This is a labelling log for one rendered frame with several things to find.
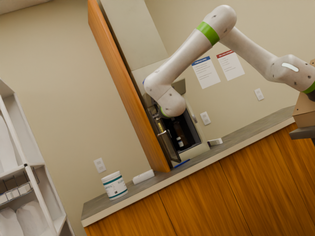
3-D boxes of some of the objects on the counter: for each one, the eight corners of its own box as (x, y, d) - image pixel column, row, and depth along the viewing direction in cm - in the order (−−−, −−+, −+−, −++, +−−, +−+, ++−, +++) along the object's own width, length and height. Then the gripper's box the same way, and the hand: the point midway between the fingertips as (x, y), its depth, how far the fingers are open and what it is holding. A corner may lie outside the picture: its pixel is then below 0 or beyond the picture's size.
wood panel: (152, 170, 240) (88, 23, 246) (155, 169, 241) (91, 22, 247) (167, 173, 193) (87, -10, 199) (170, 171, 193) (91, -11, 200)
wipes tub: (109, 199, 188) (100, 178, 188) (127, 190, 191) (118, 170, 192) (110, 202, 175) (101, 179, 176) (129, 192, 179) (120, 170, 179)
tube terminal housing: (164, 166, 228) (126, 80, 231) (198, 150, 236) (161, 67, 240) (173, 167, 203) (131, 71, 207) (210, 149, 212) (169, 57, 216)
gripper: (174, 99, 148) (163, 107, 171) (152, 108, 145) (144, 115, 168) (180, 112, 148) (168, 119, 171) (158, 121, 144) (149, 127, 167)
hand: (157, 116), depth 166 cm, fingers closed
